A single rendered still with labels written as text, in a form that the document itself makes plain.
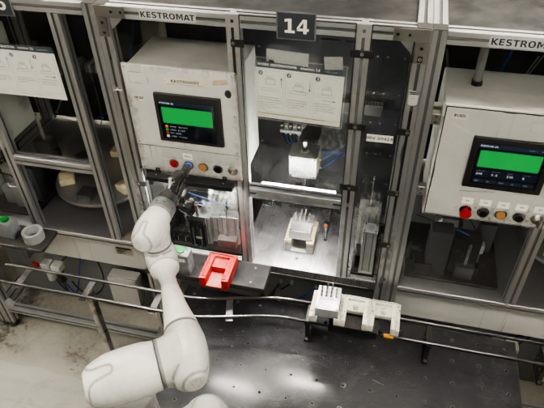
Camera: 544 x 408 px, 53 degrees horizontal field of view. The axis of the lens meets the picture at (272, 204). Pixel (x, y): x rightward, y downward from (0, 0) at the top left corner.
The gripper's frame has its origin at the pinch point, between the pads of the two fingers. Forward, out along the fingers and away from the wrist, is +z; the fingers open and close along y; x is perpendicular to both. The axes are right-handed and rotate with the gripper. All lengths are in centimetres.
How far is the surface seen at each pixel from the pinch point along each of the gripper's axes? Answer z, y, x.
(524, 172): 2, 17, -119
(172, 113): 1.9, 24.1, 2.2
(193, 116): 1.9, 24.0, -5.5
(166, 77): 4.2, 37.1, 3.6
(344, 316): -13, -54, -67
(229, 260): -0.7, -45.6, -14.7
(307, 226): 21, -39, -45
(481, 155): 2, 22, -104
